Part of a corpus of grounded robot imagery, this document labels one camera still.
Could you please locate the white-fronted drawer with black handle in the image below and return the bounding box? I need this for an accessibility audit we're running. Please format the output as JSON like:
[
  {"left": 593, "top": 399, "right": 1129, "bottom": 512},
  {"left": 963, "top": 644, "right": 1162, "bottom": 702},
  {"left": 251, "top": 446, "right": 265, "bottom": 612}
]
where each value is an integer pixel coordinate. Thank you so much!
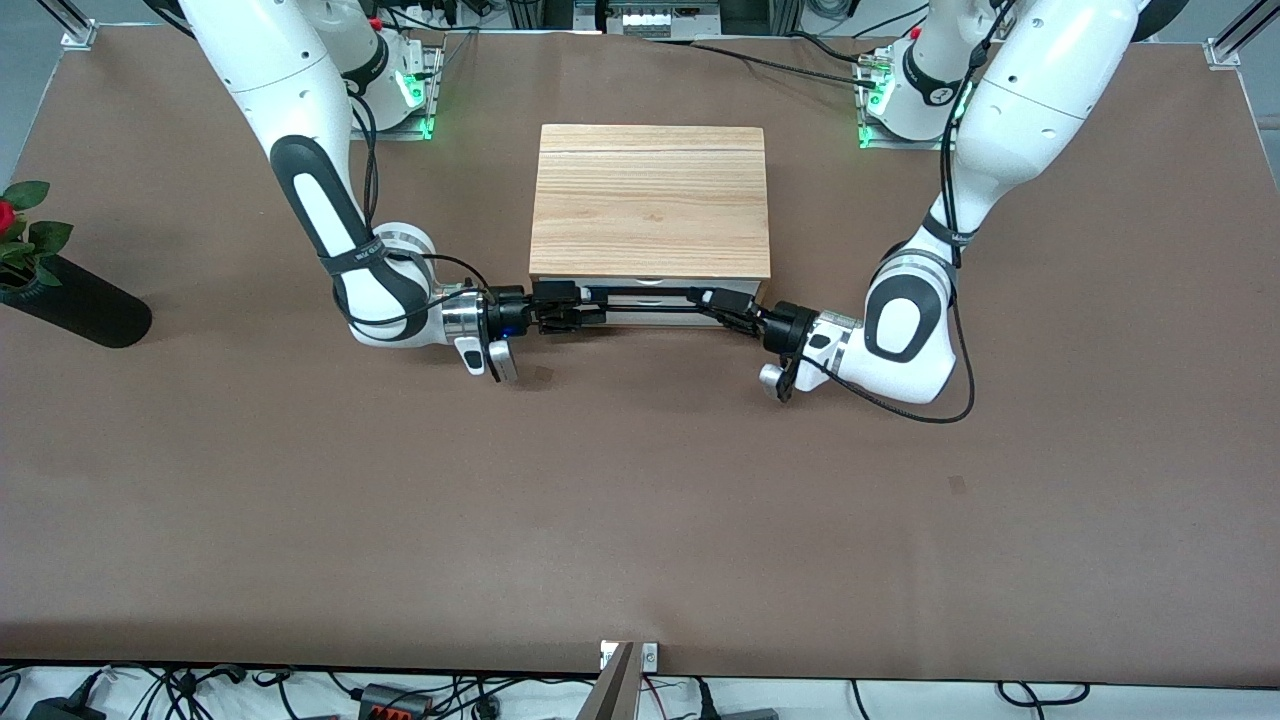
[
  {"left": 548, "top": 298, "right": 756, "bottom": 329},
  {"left": 540, "top": 277, "right": 758, "bottom": 314}
]

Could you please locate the aluminium corner post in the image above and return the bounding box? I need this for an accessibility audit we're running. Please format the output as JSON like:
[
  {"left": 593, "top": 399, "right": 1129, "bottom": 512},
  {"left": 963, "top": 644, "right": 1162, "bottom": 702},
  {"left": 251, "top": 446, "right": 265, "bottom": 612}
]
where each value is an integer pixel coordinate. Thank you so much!
[
  {"left": 60, "top": 0, "right": 98, "bottom": 50},
  {"left": 1205, "top": 0, "right": 1280, "bottom": 69}
]

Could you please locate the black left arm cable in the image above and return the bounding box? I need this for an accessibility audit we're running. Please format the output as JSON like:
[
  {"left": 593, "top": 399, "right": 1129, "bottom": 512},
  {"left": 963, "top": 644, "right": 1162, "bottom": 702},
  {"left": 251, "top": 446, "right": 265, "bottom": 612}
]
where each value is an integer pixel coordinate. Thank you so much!
[{"left": 800, "top": 0, "right": 1011, "bottom": 425}]

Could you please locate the black power adapter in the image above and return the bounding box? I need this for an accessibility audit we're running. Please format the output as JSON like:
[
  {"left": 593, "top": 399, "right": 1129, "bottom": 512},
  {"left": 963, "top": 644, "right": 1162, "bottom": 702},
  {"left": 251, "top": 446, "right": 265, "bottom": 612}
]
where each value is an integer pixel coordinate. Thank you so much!
[{"left": 25, "top": 694, "right": 107, "bottom": 720}]

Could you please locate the black cylindrical vase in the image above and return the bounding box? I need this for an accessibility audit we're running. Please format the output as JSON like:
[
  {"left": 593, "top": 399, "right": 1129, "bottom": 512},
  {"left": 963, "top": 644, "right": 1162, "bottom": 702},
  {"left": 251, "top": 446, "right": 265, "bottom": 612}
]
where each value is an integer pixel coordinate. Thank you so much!
[{"left": 0, "top": 255, "right": 153, "bottom": 350}]

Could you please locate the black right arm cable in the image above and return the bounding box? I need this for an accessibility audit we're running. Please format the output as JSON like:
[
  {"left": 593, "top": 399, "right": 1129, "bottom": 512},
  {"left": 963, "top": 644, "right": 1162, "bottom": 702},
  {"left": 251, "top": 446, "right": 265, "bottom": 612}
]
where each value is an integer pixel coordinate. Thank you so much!
[{"left": 335, "top": 90, "right": 493, "bottom": 332}]

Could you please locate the thick black braided cable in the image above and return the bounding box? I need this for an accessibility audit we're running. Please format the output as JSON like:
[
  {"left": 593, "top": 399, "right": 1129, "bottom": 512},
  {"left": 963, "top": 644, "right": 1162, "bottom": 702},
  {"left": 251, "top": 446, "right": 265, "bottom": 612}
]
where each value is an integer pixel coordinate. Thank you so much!
[{"left": 640, "top": 35, "right": 886, "bottom": 87}]

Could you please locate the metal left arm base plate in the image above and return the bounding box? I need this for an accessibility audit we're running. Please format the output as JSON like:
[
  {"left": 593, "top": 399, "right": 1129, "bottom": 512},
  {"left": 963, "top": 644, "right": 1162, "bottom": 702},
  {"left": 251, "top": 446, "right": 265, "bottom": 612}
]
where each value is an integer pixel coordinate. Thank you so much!
[{"left": 857, "top": 50, "right": 966, "bottom": 152}]

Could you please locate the grey box with orange connectors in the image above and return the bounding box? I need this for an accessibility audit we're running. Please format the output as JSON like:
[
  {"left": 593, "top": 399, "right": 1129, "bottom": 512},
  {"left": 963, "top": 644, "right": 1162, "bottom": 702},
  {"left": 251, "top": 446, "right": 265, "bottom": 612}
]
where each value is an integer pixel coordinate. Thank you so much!
[{"left": 360, "top": 683, "right": 433, "bottom": 720}]

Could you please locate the looped black floor cable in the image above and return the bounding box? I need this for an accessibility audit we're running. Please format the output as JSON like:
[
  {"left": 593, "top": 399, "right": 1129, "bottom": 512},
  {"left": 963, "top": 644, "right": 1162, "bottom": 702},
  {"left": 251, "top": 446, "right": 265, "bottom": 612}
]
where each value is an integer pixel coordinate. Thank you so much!
[{"left": 997, "top": 681, "right": 1092, "bottom": 708}]

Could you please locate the small metal edge bracket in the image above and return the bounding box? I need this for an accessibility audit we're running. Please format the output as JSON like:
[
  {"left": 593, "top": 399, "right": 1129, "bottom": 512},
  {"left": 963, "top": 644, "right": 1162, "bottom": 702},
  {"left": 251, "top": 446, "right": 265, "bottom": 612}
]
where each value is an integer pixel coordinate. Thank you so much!
[{"left": 599, "top": 641, "right": 660, "bottom": 672}]

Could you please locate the light wooden drawer cabinet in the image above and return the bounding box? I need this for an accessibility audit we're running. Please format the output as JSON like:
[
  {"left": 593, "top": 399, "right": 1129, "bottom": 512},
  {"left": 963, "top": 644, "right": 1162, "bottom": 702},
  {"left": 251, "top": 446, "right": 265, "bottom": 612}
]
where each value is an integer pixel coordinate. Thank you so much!
[{"left": 528, "top": 123, "right": 773, "bottom": 331}]

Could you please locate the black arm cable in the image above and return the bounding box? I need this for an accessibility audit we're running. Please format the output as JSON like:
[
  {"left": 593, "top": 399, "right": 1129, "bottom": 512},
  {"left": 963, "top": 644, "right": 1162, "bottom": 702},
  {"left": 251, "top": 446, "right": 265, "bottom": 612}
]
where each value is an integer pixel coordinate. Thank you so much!
[
  {"left": 800, "top": 0, "right": 1011, "bottom": 425},
  {"left": 335, "top": 90, "right": 493, "bottom": 332}
]

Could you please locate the brown angled mount bar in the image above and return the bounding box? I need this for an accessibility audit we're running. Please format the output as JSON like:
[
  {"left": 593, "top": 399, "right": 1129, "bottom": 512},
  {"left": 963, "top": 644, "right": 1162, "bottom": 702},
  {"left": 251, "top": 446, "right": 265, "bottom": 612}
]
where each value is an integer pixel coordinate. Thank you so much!
[{"left": 575, "top": 642, "right": 638, "bottom": 720}]

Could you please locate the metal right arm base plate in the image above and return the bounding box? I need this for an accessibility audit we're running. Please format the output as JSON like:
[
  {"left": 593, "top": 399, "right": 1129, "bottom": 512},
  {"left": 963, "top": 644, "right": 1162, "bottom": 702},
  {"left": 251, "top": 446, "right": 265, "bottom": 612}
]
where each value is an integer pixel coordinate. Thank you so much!
[{"left": 345, "top": 28, "right": 443, "bottom": 142}]

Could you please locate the white power strip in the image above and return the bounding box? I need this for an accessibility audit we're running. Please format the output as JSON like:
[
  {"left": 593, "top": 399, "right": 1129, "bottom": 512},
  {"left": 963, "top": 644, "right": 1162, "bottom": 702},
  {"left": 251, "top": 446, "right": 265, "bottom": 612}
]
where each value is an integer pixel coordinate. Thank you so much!
[{"left": 598, "top": 0, "right": 701, "bottom": 35}]

